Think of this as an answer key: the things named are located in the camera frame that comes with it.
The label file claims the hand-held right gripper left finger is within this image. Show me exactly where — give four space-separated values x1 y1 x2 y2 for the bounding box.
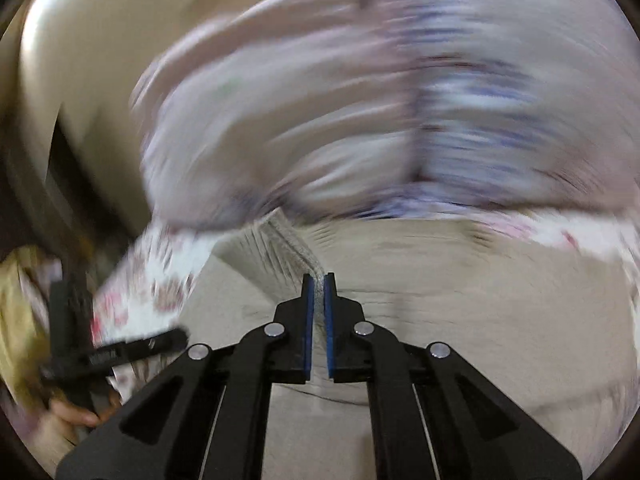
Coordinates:
55 274 316 480

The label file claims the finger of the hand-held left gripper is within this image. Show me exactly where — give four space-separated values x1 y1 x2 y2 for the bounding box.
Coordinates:
92 327 190 362

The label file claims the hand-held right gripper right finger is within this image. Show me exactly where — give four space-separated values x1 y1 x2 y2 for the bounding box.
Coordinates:
324 273 584 480

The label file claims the floral bed sheet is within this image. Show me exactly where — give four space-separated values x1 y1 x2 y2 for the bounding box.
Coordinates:
90 207 640 406

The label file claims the pink pillow with tree print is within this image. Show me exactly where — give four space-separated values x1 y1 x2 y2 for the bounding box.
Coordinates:
407 0 640 213

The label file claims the beige cable-knit sweater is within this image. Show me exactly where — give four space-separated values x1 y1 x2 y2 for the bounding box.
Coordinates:
187 207 638 480

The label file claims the pink pillow with lavender print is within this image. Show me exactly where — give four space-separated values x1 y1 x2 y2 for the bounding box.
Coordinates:
130 0 423 233

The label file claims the yellow patterned cloth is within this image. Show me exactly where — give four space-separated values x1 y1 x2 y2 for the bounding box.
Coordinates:
0 244 63 411

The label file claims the person's left hand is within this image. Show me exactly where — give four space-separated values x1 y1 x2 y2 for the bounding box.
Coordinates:
51 392 122 429

